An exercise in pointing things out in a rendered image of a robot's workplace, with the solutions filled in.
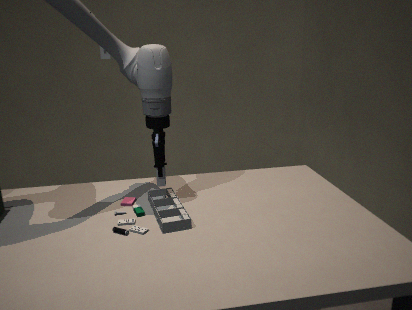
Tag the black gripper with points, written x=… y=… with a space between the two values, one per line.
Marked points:
x=158 y=142

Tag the white domino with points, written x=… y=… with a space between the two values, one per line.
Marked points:
x=139 y=230
x=126 y=222

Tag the grey three-compartment bin rack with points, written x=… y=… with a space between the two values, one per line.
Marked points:
x=169 y=211

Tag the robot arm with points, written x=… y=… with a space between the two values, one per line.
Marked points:
x=152 y=75

